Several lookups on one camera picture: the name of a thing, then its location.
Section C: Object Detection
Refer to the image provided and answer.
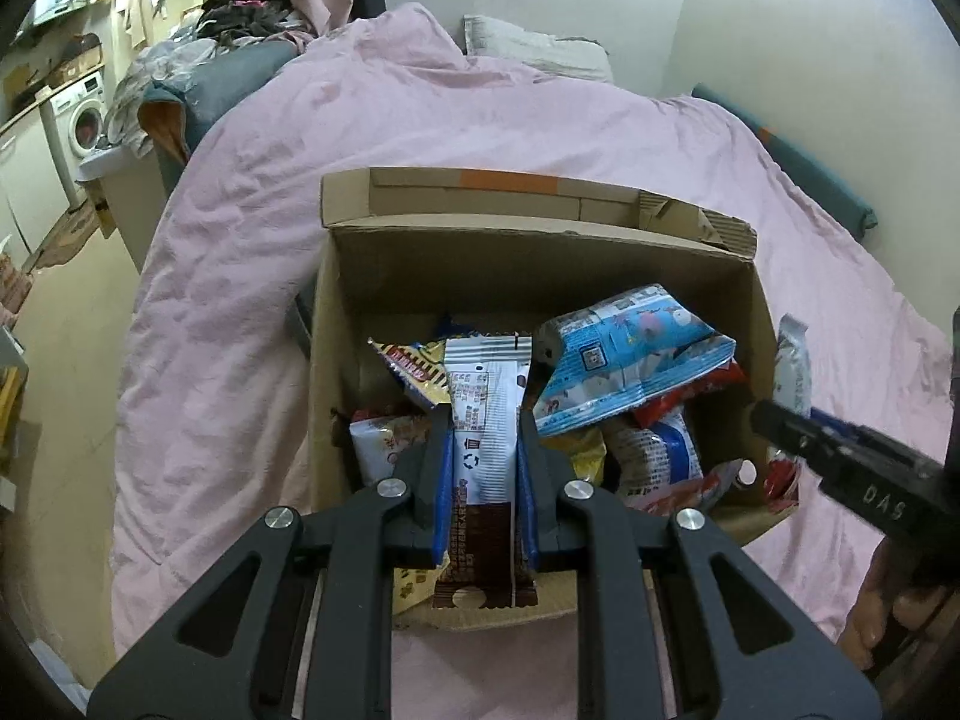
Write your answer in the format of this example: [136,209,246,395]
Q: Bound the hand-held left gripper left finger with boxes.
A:
[86,405,455,720]

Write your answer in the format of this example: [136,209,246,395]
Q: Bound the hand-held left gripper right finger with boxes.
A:
[516,409,882,720]

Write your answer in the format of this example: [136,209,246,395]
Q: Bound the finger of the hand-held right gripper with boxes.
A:
[812,409,929,466]
[754,401,863,481]

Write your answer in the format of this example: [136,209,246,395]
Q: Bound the lime yellow snack packet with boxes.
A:
[559,431,607,485]

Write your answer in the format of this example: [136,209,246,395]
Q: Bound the brown white chocolate bar packet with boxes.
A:
[431,336,539,610]

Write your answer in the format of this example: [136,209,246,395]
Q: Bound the lilac cartoon snack packet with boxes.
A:
[626,461,758,516]

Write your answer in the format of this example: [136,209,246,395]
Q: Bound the orange yellow snack packet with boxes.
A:
[367,337,451,412]

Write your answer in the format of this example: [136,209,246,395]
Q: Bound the blue white puffy snack packet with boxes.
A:
[604,409,706,507]

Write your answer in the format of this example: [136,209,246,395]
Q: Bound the light blue snack packet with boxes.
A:
[534,283,737,437]

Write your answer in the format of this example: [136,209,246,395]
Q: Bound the brown cardboard box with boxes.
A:
[296,167,800,631]

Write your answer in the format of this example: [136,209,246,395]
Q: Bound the person's right hand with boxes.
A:
[838,536,960,674]

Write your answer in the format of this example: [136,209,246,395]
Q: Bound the pink blanket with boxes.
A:
[111,4,953,661]

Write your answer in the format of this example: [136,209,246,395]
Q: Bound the grey pillow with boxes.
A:
[463,13,614,83]

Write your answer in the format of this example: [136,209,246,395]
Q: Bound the floor rug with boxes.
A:
[34,202,102,271]

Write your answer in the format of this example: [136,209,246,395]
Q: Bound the grey blue quilt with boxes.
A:
[139,41,301,166]

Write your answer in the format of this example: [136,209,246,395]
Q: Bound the white plastic basin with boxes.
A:
[75,144,162,185]

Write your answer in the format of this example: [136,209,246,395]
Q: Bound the white washing machine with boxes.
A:
[41,71,113,181]

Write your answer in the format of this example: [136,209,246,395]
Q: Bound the white kitchen cabinet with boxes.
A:
[0,116,57,263]

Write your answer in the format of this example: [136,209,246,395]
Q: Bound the pile of clothes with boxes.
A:
[105,0,316,91]

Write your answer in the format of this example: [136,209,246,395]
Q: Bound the small brown carton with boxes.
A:
[45,34,106,91]

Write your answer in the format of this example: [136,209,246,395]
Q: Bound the hanging towel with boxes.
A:
[120,0,173,50]

